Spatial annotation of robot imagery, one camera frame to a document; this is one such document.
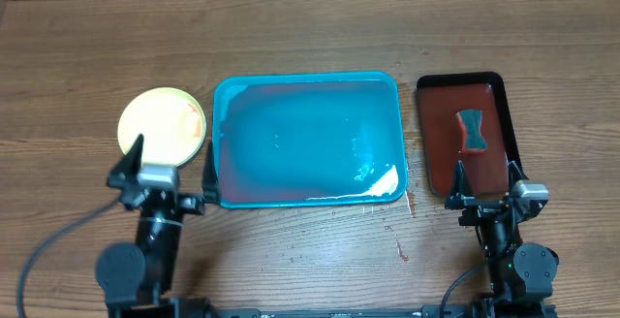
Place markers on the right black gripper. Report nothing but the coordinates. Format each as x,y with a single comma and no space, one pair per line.
460,195

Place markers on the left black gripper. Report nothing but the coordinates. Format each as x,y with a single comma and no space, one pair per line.
195,205

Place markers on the dark sponge with red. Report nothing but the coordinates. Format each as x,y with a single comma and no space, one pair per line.
472,140

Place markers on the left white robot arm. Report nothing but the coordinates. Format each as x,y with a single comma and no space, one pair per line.
135,276

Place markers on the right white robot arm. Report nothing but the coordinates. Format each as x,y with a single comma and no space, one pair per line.
520,273

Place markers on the dark red black-rimmed tray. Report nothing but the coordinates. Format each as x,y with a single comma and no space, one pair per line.
441,99

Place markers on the teal plastic tray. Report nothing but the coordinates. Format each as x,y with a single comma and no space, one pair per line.
309,140

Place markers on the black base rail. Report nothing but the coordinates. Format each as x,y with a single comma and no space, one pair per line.
339,313

